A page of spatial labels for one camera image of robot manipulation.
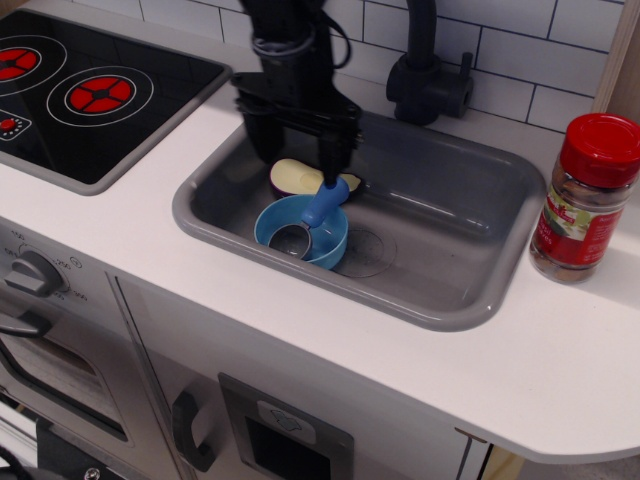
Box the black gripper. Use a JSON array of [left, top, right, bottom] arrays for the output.
[[232, 47, 361, 186]]

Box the blue handled measuring spoon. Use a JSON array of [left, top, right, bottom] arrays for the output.
[[272, 178, 349, 250]]

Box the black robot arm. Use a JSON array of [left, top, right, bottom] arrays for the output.
[[231, 1, 362, 186]]

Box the light blue bowl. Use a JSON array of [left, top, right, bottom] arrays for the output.
[[254, 195, 349, 270]]

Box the grey sink basin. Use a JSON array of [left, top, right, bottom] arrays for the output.
[[173, 113, 545, 331]]

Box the toy eggplant slice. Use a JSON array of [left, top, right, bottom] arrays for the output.
[[270, 158, 362, 200]]

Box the dark grey faucet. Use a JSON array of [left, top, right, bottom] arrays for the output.
[[386, 0, 474, 126]]

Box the black toy stovetop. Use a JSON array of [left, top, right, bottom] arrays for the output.
[[1, 9, 231, 196]]

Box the red lid spice jar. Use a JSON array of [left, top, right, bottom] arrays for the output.
[[529, 113, 639, 283]]

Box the grey oven knob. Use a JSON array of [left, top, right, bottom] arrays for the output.
[[4, 251, 65, 298]]

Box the grey dispenser panel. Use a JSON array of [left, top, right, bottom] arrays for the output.
[[218, 373, 354, 480]]

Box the toy oven door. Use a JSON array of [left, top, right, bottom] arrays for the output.
[[1, 289, 180, 479]]

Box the dark cabinet door handle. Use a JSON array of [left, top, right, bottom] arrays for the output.
[[171, 391, 216, 473]]

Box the grey oven door handle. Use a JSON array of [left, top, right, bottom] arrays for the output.
[[1, 311, 52, 338]]

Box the wooden side post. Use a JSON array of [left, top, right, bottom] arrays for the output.
[[592, 0, 639, 123]]

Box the black cable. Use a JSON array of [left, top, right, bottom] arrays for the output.
[[0, 447, 31, 480]]

